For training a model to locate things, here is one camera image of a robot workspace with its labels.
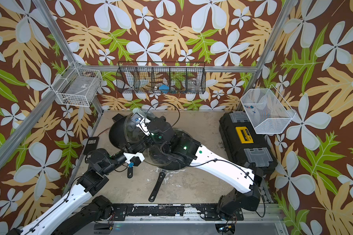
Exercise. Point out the blue object in basket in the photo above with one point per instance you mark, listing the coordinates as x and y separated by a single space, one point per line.
164 89

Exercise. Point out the light green fluffy cloth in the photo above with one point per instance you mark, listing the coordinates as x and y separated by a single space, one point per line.
140 111

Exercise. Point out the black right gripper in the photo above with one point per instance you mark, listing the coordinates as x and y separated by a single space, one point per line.
149 140

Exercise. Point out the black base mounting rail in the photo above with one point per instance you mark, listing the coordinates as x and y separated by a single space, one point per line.
207 211

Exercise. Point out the black power adapter brick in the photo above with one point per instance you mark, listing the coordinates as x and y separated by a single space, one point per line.
91 145

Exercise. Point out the black yellow tool case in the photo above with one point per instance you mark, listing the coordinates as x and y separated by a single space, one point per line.
243 145

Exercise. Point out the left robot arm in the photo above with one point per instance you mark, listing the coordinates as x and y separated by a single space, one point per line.
59 218

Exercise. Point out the black wire basket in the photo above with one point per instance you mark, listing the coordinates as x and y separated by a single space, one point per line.
181 77

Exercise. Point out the white wire basket left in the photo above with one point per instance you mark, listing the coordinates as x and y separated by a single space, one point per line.
77 85

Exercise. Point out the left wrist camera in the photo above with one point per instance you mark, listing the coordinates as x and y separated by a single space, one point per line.
134 159

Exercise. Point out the black front frying pan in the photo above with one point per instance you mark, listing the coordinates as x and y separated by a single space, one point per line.
170 173

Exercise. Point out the black back frying pan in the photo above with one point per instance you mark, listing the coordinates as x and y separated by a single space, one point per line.
122 132

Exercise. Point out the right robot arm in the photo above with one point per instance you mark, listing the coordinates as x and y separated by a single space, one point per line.
245 181

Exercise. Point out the white wire basket right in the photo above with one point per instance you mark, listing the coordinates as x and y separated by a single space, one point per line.
267 110

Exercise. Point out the small black battery box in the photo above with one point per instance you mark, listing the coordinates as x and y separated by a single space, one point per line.
117 117

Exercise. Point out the black frying pan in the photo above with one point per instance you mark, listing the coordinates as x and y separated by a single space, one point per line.
122 132
170 173

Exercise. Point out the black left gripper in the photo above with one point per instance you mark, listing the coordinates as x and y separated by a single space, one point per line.
134 148

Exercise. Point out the white wire basket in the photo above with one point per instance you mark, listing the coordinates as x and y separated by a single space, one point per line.
77 85
267 110

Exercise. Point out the aluminium frame post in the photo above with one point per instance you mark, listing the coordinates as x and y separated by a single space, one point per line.
61 41

